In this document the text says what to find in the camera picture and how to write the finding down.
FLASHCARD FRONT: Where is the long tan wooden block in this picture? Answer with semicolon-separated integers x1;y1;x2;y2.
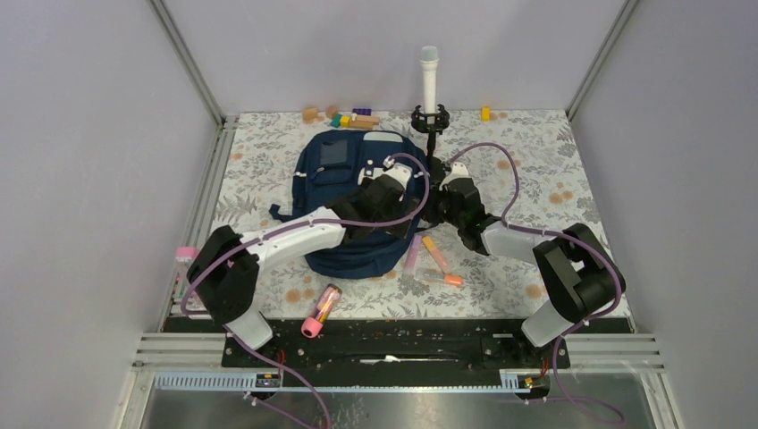
348;114;380;130

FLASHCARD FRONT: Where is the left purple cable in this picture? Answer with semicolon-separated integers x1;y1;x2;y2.
180;152;432;429

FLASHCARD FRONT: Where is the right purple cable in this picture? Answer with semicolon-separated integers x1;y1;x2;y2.
447;141;629;427

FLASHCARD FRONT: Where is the purple cable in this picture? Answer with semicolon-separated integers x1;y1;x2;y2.
180;152;432;429
447;141;629;427

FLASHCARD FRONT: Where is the white microphone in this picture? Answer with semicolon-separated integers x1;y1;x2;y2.
419;46;439;114

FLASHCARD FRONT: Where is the pink box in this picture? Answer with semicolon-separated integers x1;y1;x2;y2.
173;247;199;300

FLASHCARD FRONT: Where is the navy blue student backpack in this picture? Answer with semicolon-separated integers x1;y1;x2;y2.
269;130;430;280

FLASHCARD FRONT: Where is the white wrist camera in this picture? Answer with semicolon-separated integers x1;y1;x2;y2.
442;162;470;184
381;156;413;192

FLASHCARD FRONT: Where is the black microphone stand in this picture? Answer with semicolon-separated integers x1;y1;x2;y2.
411;104;450;182

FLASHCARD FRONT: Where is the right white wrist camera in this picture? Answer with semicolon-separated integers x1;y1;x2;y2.
442;162;470;184

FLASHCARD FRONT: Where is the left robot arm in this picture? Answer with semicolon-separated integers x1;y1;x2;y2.
181;164;417;367

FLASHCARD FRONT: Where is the round wooden block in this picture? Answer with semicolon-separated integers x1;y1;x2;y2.
324;105;339;120

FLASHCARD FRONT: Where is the pink highlighter pen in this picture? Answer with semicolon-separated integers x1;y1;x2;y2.
402;234;422;276

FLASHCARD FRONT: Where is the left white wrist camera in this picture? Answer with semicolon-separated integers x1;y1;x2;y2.
381;156;413;192

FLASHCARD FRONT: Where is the grey orange-capped marker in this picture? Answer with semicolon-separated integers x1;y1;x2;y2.
415;268;464;287

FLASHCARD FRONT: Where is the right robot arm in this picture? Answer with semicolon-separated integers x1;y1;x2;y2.
423;173;626;368

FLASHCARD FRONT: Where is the pink-capped clear tube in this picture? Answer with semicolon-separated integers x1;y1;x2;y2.
300;283;342;339

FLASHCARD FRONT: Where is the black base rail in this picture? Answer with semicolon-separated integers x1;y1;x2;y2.
221;318;570;388

